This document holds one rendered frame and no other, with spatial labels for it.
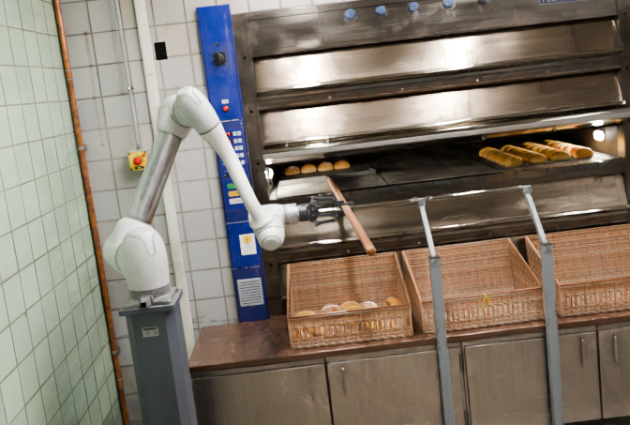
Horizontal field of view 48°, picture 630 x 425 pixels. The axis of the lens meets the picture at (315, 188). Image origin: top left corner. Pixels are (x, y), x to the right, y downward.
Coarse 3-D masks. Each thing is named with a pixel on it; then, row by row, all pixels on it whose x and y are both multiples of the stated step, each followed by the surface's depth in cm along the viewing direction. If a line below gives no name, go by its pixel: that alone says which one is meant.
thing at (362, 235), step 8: (328, 176) 391; (336, 192) 337; (344, 200) 313; (344, 208) 295; (352, 216) 275; (352, 224) 263; (360, 232) 246; (360, 240) 240; (368, 240) 233; (368, 248) 224
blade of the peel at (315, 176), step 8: (352, 168) 436; (360, 168) 432; (368, 168) 428; (288, 176) 432; (296, 176) 428; (304, 176) 424; (312, 176) 420; (320, 176) 400; (336, 176) 401; (344, 176) 401; (352, 176) 401; (280, 184) 400; (288, 184) 400
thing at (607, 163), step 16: (592, 160) 361; (608, 160) 355; (624, 160) 356; (464, 176) 357; (480, 176) 355; (496, 176) 355; (512, 176) 355; (528, 176) 356; (352, 192) 355; (368, 192) 355; (384, 192) 355; (400, 192) 355
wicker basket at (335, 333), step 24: (288, 264) 356; (312, 264) 356; (360, 264) 356; (288, 288) 335; (312, 288) 355; (336, 288) 354; (360, 288) 354; (384, 288) 354; (288, 312) 316; (336, 312) 312; (360, 312) 312; (384, 312) 312; (408, 312) 313; (312, 336) 326; (336, 336) 322; (360, 336) 314; (384, 336) 314; (408, 336) 314
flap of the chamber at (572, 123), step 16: (496, 128) 337; (512, 128) 337; (528, 128) 337; (544, 128) 342; (560, 128) 350; (352, 144) 337; (368, 144) 337; (384, 144) 337; (400, 144) 342; (416, 144) 349; (272, 160) 345; (288, 160) 353
